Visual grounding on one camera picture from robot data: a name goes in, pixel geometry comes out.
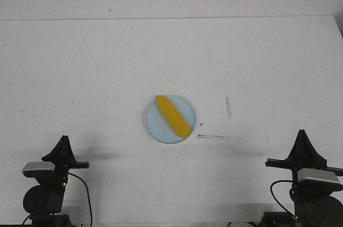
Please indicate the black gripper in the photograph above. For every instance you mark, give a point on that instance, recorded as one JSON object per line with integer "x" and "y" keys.
{"x": 61, "y": 150}
{"x": 316, "y": 160}

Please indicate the light blue round plate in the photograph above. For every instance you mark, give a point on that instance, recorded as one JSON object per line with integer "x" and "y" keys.
{"x": 157, "y": 126}

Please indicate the yellow toy corn cob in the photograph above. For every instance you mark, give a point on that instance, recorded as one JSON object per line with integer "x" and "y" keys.
{"x": 172, "y": 116}

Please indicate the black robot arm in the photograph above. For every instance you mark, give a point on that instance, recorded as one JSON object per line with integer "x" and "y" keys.
{"x": 44, "y": 201}
{"x": 313, "y": 206}

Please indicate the clear tape strip vertical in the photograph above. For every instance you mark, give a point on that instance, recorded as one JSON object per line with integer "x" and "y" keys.
{"x": 229, "y": 113}

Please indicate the clear tape strip horizontal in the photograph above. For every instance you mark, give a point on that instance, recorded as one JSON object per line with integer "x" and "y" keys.
{"x": 213, "y": 137}

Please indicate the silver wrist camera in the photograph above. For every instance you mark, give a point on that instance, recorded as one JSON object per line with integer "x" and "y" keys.
{"x": 38, "y": 169}
{"x": 319, "y": 178}

